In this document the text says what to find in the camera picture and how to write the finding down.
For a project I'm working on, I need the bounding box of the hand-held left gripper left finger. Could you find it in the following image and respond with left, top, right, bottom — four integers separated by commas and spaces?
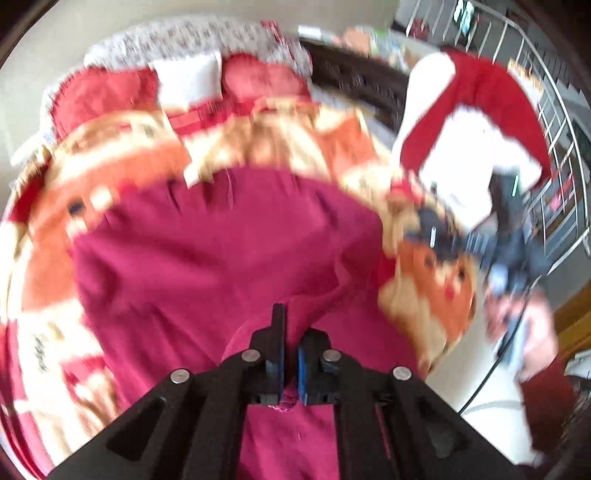
46, 303, 288, 480

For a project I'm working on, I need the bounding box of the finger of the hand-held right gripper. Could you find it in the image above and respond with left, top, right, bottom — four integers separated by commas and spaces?
405, 207, 485, 266

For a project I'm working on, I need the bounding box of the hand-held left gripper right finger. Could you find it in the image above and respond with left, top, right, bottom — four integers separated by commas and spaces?
298, 329, 527, 480

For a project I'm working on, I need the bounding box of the magenta garment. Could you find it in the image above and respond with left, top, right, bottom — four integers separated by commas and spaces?
71, 166, 426, 480

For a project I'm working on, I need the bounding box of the person's right hand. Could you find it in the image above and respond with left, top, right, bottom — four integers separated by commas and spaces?
485, 288, 560, 385

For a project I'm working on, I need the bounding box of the red and white garment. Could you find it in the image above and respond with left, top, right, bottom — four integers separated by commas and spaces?
392, 48, 553, 232

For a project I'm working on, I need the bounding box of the dark wooden headboard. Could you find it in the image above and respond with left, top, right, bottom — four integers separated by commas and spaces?
299, 38, 413, 136

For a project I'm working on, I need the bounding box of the white cloth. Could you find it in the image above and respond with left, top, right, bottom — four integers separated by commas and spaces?
427, 332, 546, 468

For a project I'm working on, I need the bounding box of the red heart-shaped pillow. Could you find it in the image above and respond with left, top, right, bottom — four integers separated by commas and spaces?
221, 53, 311, 112
50, 68, 163, 140

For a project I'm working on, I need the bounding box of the orange and cream printed blanket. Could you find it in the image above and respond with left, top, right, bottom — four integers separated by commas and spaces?
0, 99, 478, 480

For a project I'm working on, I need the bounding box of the white pillow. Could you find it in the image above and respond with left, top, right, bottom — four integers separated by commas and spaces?
154, 52, 225, 110

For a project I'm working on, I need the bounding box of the floral bed sheet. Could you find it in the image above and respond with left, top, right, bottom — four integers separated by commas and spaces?
11, 15, 315, 168

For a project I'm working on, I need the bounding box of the black cable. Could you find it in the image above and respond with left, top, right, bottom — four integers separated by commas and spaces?
461, 286, 529, 412

